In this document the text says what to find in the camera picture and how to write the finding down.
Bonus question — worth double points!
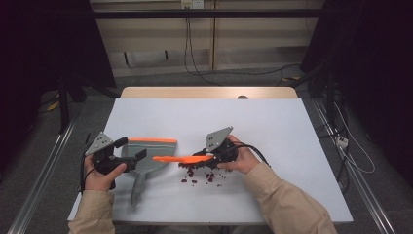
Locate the red beans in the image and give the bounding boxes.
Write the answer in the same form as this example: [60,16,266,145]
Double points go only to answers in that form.
[177,162,232,188]

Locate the person's right hand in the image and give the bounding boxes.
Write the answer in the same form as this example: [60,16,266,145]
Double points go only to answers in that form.
[216,135,262,175]

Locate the white wall socket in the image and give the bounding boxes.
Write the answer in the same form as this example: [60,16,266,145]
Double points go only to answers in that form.
[180,0,205,10]

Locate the grey brush with orange handle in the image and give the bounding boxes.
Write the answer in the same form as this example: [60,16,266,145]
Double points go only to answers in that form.
[152,154,216,170]

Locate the grey dustpan with orange edge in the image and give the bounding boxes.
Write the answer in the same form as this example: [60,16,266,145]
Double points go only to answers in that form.
[120,136,178,208]

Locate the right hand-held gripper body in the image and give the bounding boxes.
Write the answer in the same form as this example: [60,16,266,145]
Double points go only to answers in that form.
[205,126,239,170]

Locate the black horizontal bar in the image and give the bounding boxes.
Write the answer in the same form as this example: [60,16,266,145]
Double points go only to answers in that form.
[92,9,325,19]

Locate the aluminium floor rail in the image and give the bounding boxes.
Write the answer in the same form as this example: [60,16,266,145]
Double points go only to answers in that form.
[311,98,397,234]
[6,120,77,234]

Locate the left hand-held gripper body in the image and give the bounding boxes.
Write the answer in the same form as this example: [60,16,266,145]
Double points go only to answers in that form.
[85,132,132,175]

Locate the person's legs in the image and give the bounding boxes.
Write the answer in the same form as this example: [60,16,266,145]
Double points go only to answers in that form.
[115,224,274,234]

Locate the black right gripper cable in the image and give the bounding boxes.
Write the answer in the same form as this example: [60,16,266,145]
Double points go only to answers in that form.
[232,142,271,168]

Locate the light wooden table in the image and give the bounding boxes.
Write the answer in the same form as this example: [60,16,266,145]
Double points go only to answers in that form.
[120,86,299,99]

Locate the black metal stand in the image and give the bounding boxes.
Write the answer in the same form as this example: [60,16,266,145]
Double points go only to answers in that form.
[57,76,118,135]
[290,61,337,128]

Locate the person's left hand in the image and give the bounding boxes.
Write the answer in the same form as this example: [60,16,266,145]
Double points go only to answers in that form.
[83,155,128,192]

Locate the black wall cable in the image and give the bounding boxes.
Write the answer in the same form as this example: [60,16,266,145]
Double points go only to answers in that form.
[188,17,301,77]
[183,17,223,87]

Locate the white power strip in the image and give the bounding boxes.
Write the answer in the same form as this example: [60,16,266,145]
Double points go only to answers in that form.
[335,136,350,149]

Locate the black floor cables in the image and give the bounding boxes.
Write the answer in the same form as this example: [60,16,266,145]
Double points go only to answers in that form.
[319,123,350,196]

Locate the white floor cable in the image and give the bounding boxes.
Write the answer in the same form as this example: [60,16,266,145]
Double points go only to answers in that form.
[334,101,377,175]

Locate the white table board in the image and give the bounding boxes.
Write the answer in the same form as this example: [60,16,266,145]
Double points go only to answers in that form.
[67,97,355,226]

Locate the black curtain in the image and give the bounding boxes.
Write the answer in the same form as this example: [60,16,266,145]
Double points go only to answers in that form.
[0,0,117,170]
[300,0,413,179]

